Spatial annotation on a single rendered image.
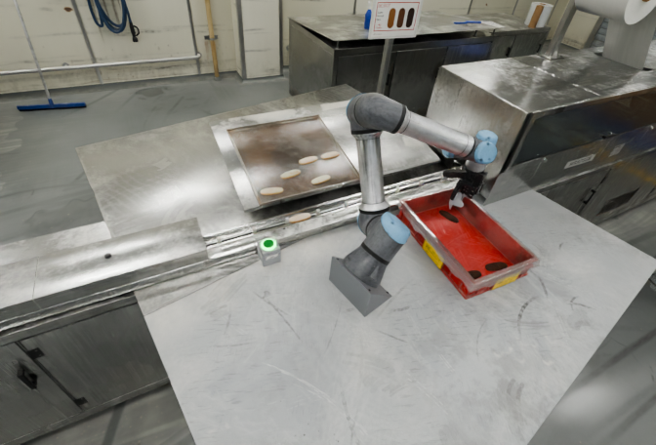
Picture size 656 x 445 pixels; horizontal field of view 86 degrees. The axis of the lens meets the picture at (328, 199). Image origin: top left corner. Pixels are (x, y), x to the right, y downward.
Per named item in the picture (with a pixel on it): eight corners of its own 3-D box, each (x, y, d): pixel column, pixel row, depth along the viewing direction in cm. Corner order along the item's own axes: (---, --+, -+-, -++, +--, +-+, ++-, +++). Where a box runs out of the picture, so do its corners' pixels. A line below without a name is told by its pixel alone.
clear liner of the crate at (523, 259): (465, 303, 125) (474, 287, 118) (392, 215, 158) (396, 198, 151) (532, 276, 137) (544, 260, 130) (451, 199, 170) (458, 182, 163)
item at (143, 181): (188, 411, 166) (143, 315, 113) (122, 254, 233) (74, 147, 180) (434, 250, 256) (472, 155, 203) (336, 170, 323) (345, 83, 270)
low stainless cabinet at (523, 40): (461, 97, 474) (482, 33, 423) (422, 73, 530) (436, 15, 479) (526, 85, 524) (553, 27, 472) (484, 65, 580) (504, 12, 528)
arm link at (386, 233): (368, 249, 115) (393, 216, 114) (357, 234, 128) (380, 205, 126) (395, 266, 119) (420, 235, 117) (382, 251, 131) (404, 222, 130)
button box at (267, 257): (262, 274, 133) (261, 255, 126) (256, 259, 138) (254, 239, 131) (282, 267, 136) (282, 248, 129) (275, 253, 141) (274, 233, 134)
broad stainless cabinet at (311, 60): (325, 149, 349) (334, 41, 283) (286, 103, 418) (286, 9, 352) (470, 119, 423) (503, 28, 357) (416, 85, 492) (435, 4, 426)
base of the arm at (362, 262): (382, 286, 127) (398, 264, 126) (370, 289, 114) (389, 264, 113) (350, 260, 133) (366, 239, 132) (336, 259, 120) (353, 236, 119)
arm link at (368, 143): (367, 249, 128) (352, 94, 113) (356, 234, 143) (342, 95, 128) (398, 243, 130) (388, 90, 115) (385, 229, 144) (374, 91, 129)
